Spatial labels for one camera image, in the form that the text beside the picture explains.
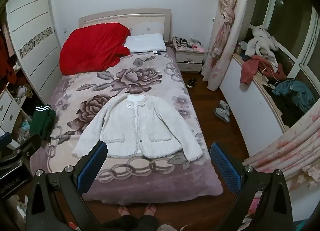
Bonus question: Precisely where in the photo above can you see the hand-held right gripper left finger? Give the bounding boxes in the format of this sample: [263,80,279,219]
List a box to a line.
[25,141,108,231]

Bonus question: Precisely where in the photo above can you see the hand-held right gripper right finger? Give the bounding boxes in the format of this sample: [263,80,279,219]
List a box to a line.
[211,142,293,231]

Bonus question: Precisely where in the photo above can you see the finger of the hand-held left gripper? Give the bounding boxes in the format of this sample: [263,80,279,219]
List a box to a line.
[0,133,12,155]
[15,135,42,161]

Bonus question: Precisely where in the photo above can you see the white knit cardigan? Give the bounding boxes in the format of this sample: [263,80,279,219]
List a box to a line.
[72,93,203,163]

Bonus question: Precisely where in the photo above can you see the hanging red clothes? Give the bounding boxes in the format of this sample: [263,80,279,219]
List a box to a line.
[0,27,18,83]

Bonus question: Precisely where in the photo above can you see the green garment with white stripes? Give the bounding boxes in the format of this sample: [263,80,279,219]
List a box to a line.
[30,104,57,143]

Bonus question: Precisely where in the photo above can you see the white drawer unit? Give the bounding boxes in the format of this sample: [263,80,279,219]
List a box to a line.
[0,89,25,131]

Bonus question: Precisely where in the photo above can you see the person's left foot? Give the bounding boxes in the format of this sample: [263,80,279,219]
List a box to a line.
[117,204,130,218]

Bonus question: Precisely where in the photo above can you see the person's foot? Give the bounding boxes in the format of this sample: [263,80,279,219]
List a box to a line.
[144,203,157,218]
[117,204,130,218]

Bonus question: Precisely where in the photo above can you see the grey slipper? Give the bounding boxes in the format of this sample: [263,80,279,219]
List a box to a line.
[214,107,230,123]
[218,100,232,112]

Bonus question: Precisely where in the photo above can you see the floral printed blanket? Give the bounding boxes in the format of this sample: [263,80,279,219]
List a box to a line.
[29,47,224,203]

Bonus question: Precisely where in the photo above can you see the loose pink floral curtain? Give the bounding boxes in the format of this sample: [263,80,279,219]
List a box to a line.
[244,107,320,221]

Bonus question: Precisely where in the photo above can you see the person's dark pants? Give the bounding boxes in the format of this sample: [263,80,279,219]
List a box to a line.
[101,215,160,231]

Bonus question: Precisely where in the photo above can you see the white curved sill cabinet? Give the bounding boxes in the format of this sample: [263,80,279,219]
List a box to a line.
[219,54,293,156]

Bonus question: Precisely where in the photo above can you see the person's right foot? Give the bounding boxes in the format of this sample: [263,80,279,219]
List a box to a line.
[144,203,157,218]

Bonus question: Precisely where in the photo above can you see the blue garment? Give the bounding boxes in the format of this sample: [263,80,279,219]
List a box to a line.
[272,79,315,114]

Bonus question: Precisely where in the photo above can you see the white nightstand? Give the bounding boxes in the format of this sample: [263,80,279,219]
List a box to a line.
[172,37,207,73]

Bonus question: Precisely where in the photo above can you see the red knitted garment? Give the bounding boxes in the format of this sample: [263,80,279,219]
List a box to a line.
[59,22,132,76]

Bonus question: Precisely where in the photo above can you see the white sliding wardrobe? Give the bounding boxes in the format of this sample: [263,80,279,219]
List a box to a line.
[6,0,62,99]

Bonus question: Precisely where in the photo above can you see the white fluffy garment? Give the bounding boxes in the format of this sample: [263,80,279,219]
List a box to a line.
[245,25,279,58]

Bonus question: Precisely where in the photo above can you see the cluster of small toiletries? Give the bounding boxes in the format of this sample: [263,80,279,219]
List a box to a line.
[174,36,202,50]

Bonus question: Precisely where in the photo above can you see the tied pink floral curtain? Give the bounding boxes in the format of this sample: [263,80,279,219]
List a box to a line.
[201,0,253,92]

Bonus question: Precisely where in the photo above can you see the white pillow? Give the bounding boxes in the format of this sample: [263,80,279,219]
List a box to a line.
[123,33,167,54]

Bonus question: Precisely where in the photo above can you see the beige bed headboard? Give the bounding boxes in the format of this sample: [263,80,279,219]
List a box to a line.
[79,8,173,47]

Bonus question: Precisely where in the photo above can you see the white framed window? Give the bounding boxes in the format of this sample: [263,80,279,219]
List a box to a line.
[250,0,320,72]

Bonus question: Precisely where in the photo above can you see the white cable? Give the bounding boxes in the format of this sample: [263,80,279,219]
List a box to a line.
[261,66,280,88]

